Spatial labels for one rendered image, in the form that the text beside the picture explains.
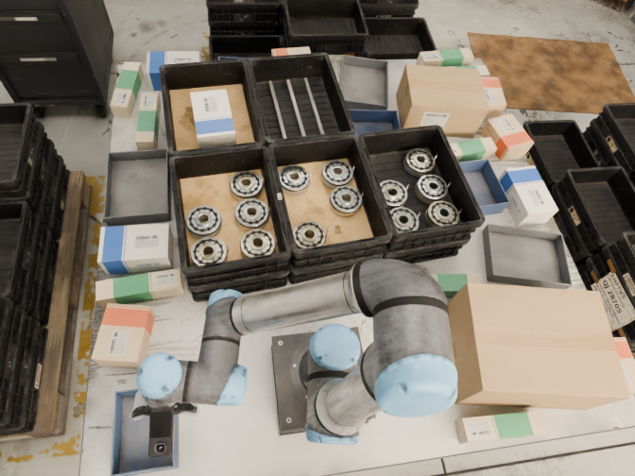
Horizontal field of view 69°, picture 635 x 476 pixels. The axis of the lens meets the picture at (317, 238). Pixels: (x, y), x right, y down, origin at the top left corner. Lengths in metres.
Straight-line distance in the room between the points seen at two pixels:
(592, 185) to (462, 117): 0.94
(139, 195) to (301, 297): 0.99
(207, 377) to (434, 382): 0.42
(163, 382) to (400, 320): 0.42
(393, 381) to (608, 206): 2.04
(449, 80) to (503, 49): 1.86
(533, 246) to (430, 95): 0.67
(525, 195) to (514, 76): 1.90
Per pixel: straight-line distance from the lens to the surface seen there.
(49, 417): 2.09
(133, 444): 1.40
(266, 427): 1.36
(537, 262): 1.78
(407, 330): 0.67
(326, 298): 0.78
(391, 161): 1.64
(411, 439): 1.42
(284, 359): 1.30
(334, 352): 1.07
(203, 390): 0.89
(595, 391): 1.45
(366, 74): 2.12
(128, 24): 3.56
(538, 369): 1.38
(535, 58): 3.84
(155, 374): 0.87
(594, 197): 2.57
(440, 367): 0.67
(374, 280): 0.73
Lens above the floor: 2.05
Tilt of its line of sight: 60 degrees down
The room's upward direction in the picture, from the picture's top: 12 degrees clockwise
